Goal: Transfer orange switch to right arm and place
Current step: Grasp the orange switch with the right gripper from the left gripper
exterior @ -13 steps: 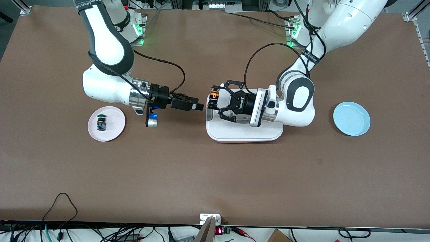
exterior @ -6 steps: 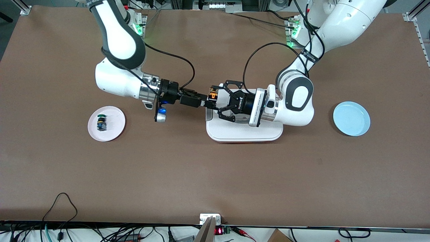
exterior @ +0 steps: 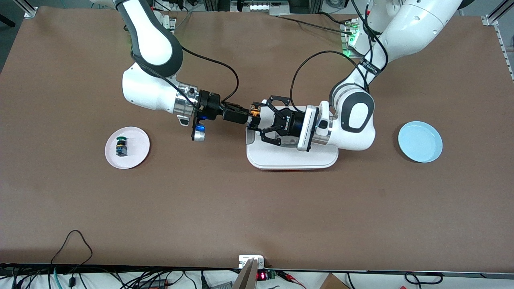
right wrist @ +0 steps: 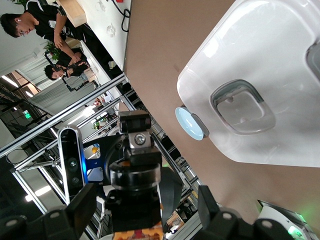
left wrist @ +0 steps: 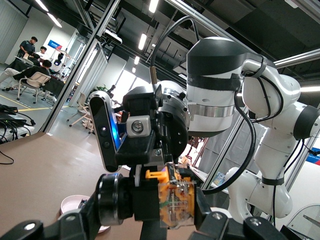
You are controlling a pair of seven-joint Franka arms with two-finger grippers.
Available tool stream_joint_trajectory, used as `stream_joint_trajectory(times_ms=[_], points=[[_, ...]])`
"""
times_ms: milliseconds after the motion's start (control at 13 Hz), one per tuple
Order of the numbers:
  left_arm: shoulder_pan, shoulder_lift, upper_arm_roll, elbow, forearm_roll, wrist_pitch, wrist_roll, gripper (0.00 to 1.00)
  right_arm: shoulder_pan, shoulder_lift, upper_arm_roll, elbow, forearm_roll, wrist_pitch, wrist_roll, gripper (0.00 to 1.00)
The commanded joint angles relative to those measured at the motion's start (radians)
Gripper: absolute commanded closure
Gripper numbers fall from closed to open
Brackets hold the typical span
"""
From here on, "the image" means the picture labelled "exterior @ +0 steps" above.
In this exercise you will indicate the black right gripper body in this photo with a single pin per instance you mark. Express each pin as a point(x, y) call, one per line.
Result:
point(210, 103)

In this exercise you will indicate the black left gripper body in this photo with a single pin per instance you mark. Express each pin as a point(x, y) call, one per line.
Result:
point(292, 124)

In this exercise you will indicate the orange and black switch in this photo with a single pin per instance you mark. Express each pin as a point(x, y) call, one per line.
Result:
point(257, 117)

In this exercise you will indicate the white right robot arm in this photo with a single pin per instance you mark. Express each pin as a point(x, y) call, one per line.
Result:
point(140, 90)

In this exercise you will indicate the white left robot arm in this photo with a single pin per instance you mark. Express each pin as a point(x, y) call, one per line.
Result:
point(413, 24)

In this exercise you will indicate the white lidded lunch box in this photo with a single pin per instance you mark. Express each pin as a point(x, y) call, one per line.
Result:
point(289, 159)

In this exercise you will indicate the pale pink plate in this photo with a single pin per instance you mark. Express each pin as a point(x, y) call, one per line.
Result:
point(138, 148)

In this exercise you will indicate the white power strip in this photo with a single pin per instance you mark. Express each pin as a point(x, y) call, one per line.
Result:
point(261, 6)

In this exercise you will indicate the white socket box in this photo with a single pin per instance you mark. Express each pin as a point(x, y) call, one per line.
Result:
point(247, 259)

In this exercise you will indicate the light blue plate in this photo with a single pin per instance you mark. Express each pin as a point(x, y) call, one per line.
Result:
point(420, 142)

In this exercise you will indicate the red LED display module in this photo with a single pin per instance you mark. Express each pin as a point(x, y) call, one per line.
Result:
point(263, 275)

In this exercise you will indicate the wooden slat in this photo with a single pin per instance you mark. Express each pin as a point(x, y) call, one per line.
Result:
point(245, 279)

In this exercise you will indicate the brown cardboard piece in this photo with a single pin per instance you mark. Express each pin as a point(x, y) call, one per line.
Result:
point(333, 283)

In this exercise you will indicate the green button switch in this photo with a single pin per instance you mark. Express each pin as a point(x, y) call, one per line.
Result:
point(121, 147)

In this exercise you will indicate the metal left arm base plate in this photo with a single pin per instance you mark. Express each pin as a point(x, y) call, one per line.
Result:
point(346, 38)

